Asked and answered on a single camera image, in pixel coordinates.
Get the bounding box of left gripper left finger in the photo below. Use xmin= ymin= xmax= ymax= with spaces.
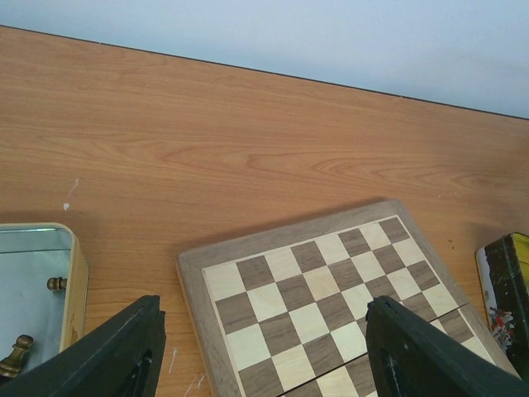
xmin=1 ymin=295 xmax=166 ymax=396

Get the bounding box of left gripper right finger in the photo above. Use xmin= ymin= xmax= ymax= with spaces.
xmin=366 ymin=295 xmax=528 ymax=396

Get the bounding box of wooden chess board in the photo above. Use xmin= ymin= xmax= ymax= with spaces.
xmin=177 ymin=200 xmax=513 ymax=396

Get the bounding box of dark pawn in tin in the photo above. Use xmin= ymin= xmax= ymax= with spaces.
xmin=46 ymin=277 xmax=68 ymax=293

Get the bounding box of dark pawn lower tin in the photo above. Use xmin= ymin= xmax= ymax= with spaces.
xmin=0 ymin=334 xmax=34 ymax=379

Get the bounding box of silver metal tin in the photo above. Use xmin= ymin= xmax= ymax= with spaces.
xmin=1 ymin=222 xmax=88 ymax=375

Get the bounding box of gold metal tin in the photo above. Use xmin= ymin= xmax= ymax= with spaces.
xmin=475 ymin=232 xmax=528 ymax=380

